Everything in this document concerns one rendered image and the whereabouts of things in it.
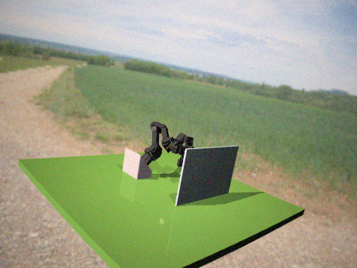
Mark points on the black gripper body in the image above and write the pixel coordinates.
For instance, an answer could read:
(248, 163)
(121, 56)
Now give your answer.
(182, 149)

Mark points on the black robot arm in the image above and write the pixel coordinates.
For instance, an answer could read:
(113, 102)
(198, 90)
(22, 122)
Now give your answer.
(155, 149)

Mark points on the grey wall panel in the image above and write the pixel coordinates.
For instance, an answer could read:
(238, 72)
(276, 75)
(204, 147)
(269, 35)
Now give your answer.
(206, 172)

